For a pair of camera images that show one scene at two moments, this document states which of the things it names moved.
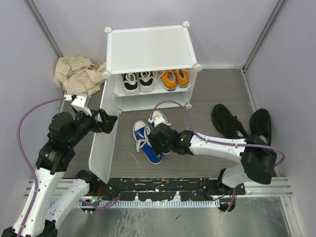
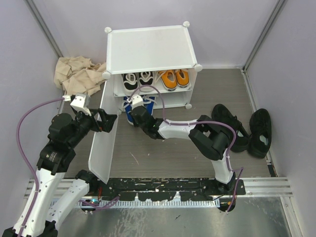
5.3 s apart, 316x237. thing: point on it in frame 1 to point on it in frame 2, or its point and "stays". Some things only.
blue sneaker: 158,113 to 148,103
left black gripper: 107,121 stays
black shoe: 260,123 stays
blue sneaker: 141,131 to 128,107
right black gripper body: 163,146 to 136,124
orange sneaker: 182,78 stays
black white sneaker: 146,81 stays
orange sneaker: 168,79 stays
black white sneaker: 131,84 stays
